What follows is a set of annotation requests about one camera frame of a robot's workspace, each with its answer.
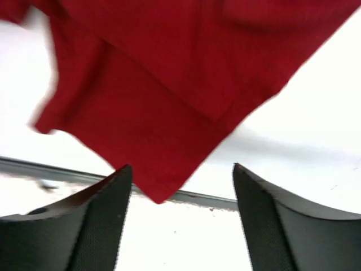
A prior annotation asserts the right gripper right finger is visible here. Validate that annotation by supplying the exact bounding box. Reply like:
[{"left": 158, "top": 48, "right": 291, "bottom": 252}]
[{"left": 232, "top": 163, "right": 360, "bottom": 271}]

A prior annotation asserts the dark red t shirt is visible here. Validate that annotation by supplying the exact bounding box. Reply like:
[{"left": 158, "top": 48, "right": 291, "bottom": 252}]
[{"left": 1, "top": 1, "right": 360, "bottom": 204}]

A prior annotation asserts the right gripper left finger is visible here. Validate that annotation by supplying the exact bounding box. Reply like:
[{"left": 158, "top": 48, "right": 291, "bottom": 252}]
[{"left": 1, "top": 165, "right": 133, "bottom": 271}]

